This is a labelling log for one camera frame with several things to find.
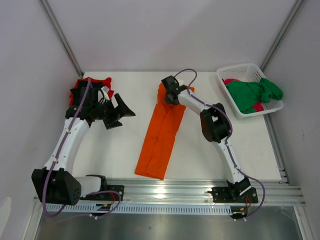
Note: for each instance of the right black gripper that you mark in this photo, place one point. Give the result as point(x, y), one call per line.
point(167, 99)

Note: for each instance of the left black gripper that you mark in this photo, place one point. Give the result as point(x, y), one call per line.
point(121, 110)

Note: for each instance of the orange t shirt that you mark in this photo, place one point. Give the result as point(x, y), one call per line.
point(160, 137)

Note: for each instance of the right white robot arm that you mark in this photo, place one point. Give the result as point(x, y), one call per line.
point(216, 128)

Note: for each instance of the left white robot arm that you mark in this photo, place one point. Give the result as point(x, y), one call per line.
point(55, 183)

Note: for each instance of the black folded t shirt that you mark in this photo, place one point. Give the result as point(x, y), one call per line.
point(77, 93)

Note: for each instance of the green t shirt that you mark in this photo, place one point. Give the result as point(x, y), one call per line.
point(270, 91)

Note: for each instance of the white plastic basket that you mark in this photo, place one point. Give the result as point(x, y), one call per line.
point(245, 72)

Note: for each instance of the pink t shirt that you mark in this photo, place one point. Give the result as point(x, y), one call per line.
point(246, 95)

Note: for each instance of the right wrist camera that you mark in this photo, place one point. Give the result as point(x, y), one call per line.
point(180, 81)

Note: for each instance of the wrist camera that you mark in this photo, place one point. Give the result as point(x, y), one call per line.
point(108, 92)
point(180, 81)

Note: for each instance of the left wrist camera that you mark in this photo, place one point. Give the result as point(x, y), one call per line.
point(108, 92)

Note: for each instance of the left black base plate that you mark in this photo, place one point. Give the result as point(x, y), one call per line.
point(107, 193)

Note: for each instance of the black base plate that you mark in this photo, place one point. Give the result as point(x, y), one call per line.
point(223, 195)
point(107, 193)

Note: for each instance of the white slotted cable duct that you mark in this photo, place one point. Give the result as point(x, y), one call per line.
point(133, 208)

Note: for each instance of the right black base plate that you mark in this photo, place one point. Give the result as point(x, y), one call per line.
point(223, 195)

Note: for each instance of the aluminium mounting rail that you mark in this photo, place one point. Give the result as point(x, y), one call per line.
point(195, 192)

